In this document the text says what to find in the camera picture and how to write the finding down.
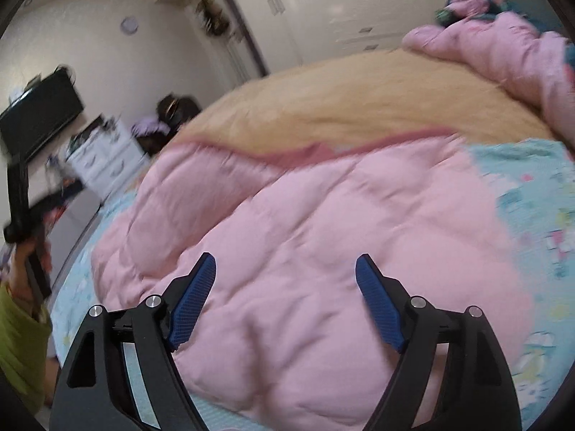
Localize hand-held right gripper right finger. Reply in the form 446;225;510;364
355;254;524;431

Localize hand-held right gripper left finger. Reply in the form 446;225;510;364
49;252;217;431

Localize pink quilted jacket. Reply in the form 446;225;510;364
90;128;537;420

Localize person's left forearm green sleeve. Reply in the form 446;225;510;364
0;283;61;414

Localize person's left hand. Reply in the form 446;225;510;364
8;240;41;311

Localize grey low cabinet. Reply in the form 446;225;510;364
45;180;105;279

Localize white plastic drawer chest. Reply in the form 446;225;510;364
67;119;151;200

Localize purple cloth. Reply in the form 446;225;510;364
132;117;170;138

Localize blue cartoon cat printed blanket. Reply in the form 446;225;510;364
51;137;575;431

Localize tan bedspread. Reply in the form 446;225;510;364
166;47;562;162

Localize hanging bags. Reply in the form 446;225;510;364
197;0;231;37

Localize pink quilt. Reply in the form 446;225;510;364
401;0;575;144

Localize white wardrobe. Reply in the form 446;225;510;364
216;0;455;69

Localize teal patterned cloth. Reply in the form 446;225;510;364
433;0;562;46

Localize black wall television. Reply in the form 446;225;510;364
0;69;85;162

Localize white door with dark frame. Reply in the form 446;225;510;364
184;0;271;85

